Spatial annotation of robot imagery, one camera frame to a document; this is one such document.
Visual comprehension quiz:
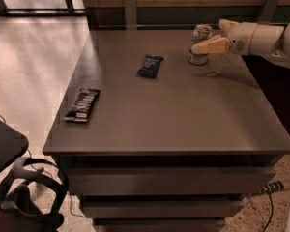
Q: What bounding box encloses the grey drawer cabinet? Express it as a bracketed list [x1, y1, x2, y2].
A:
[43, 30, 290, 232]

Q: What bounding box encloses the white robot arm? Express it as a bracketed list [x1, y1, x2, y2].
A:
[191, 19, 290, 69]

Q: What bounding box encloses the striped power strip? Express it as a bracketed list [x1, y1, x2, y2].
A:
[250, 181, 285, 196]

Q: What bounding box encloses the black vr headset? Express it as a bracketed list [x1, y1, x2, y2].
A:
[0, 157, 69, 232]

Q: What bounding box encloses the black floor cable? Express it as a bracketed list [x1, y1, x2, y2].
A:
[261, 190, 275, 232]

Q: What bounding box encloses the dark blue rxbar wrapper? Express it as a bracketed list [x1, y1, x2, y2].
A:
[136, 55, 164, 78]

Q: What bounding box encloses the grey metal bracket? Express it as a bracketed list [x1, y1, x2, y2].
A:
[124, 0, 137, 30]
[257, 0, 280, 24]

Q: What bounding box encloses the white green 7up can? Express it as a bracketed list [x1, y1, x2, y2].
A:
[188, 24, 213, 66]

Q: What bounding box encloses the black white snack bar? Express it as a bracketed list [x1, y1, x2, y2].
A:
[63, 87, 101, 123]

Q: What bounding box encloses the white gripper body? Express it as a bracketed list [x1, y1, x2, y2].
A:
[227, 22, 258, 55]

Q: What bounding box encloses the grey metal bracket left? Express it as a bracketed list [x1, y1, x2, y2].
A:
[124, 0, 137, 30]

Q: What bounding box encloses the black side table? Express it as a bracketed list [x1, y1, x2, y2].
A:
[0, 121, 29, 173]

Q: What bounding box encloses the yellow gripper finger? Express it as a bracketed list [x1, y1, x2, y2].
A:
[191, 37, 230, 55]
[219, 19, 239, 36]

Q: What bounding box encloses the grey metal bracket right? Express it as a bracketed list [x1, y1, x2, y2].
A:
[257, 0, 280, 24]

